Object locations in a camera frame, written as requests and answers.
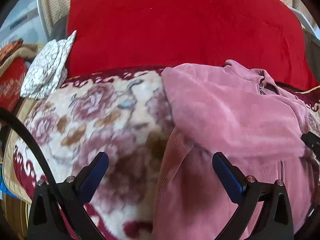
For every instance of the floral plush blanket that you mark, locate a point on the floral plush blanket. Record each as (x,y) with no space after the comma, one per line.
(100,120)

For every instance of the orange patterned cloth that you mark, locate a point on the orange patterned cloth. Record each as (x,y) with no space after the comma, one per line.
(11,48)

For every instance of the beige plush cloth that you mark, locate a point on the beige plush cloth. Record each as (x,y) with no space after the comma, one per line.
(30,52)

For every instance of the white appliance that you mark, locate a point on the white appliance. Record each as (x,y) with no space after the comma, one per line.
(22,22)

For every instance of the red quilt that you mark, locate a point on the red quilt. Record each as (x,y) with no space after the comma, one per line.
(175,25)

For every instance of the beige quilted bed sheet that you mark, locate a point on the beige quilted bed sheet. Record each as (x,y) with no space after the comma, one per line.
(15,205)

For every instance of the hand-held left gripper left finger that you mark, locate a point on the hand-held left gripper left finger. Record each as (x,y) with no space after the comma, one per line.
(96,172)

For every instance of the white crackle-patterned cloth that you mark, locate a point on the white crackle-patterned cloth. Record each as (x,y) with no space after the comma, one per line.
(47,67)

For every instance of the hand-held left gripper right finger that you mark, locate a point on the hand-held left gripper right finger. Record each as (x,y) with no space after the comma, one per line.
(226,175)

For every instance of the blue packet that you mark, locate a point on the blue packet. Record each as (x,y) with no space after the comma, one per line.
(3,180)

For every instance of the red box with gold print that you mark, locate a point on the red box with gold print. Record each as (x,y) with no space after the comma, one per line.
(10,85)

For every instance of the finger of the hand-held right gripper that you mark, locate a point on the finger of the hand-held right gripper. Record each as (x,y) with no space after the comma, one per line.
(311,140)

